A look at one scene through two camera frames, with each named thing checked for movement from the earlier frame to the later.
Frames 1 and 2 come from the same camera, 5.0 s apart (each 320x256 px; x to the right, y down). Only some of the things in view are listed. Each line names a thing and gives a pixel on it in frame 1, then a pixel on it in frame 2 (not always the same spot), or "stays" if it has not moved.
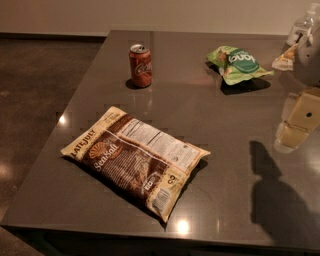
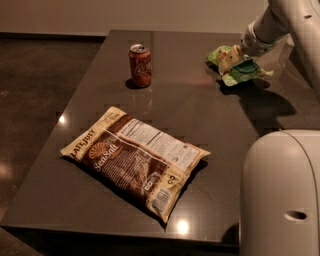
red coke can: [140, 65] stays
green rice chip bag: [236, 65] stays
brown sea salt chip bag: [146, 165] stays
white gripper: [309, 61] -> [252, 44]
